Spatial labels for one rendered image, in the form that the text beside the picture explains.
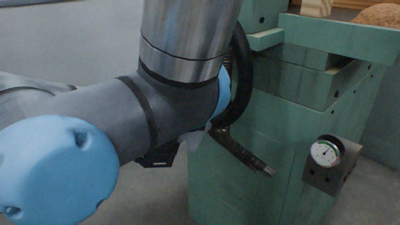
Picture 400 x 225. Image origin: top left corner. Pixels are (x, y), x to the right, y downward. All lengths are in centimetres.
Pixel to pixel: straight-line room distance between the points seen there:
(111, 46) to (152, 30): 169
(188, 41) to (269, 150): 59
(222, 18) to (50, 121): 13
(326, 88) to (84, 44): 149
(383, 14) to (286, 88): 23
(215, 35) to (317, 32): 41
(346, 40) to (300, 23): 9
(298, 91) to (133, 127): 48
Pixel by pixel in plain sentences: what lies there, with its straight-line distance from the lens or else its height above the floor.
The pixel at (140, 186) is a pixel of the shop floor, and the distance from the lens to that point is 144.
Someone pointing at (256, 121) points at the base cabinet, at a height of 62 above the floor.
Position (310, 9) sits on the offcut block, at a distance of 61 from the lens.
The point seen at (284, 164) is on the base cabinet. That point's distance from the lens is 75.
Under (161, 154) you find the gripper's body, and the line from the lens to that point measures 40.
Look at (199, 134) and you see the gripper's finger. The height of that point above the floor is 74.
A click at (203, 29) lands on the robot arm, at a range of 20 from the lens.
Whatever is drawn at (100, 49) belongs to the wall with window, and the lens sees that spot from 187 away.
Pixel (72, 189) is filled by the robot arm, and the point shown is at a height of 88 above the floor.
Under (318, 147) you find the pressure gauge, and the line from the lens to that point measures 60.
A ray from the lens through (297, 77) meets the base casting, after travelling 63.
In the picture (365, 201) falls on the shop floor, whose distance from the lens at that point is 155.
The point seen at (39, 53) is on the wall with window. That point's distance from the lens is 175.
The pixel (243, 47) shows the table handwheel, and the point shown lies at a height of 87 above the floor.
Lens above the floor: 101
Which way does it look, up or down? 30 degrees down
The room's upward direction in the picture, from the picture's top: straight up
